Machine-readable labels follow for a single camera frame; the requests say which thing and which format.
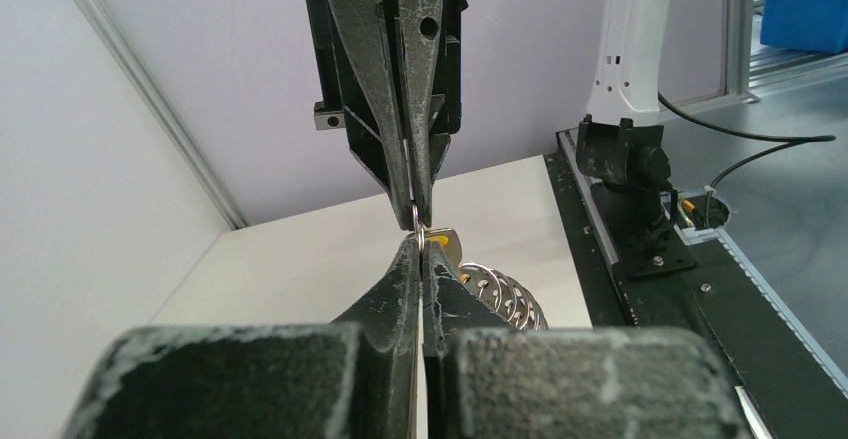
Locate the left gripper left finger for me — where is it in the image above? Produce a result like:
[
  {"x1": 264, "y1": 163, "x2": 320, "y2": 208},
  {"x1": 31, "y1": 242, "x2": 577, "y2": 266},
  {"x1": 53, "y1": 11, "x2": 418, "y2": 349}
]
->
[{"x1": 62, "y1": 239, "x2": 421, "y2": 438}]

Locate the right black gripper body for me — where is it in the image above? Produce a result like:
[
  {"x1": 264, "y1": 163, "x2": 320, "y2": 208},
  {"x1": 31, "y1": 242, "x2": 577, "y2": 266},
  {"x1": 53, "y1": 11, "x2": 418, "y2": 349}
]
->
[{"x1": 306, "y1": 0, "x2": 467, "y2": 198}]

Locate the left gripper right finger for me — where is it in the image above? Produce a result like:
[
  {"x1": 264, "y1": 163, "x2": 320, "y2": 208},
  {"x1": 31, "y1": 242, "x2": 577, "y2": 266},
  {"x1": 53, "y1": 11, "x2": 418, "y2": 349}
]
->
[{"x1": 422, "y1": 243, "x2": 751, "y2": 438}]

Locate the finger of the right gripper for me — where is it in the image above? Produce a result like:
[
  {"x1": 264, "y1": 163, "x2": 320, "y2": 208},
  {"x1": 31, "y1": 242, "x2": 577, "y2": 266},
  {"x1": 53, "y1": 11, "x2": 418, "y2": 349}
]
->
[
  {"x1": 398, "y1": 0, "x2": 444, "y2": 225},
  {"x1": 328, "y1": 0, "x2": 413, "y2": 230}
]

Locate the large keyring with yellow grip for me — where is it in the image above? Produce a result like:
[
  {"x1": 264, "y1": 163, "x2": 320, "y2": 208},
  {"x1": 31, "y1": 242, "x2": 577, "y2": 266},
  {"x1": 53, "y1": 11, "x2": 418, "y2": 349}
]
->
[{"x1": 412, "y1": 205, "x2": 549, "y2": 331}]

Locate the key with yellow tag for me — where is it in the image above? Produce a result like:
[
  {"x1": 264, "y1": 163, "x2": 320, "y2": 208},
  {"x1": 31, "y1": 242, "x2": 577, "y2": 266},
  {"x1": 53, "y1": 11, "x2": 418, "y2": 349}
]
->
[{"x1": 424, "y1": 228, "x2": 463, "y2": 266}]

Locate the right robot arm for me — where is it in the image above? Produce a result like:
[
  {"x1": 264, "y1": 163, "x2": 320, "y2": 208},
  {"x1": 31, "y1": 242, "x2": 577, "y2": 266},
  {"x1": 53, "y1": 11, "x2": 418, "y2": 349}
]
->
[{"x1": 306, "y1": 0, "x2": 696, "y2": 279}]

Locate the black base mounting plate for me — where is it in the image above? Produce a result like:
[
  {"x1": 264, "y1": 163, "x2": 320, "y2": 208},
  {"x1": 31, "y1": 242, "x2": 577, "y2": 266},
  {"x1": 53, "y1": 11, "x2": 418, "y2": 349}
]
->
[{"x1": 544, "y1": 130, "x2": 847, "y2": 438}]

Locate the blue plastic bin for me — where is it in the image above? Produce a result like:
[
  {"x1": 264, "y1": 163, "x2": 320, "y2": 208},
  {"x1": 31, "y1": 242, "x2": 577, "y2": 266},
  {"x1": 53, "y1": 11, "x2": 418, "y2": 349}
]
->
[{"x1": 760, "y1": 0, "x2": 847, "y2": 54}]

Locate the black right camera cable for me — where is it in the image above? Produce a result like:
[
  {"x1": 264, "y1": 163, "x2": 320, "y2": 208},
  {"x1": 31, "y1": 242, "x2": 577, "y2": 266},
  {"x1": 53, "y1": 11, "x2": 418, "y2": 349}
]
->
[{"x1": 657, "y1": 91, "x2": 837, "y2": 229}]

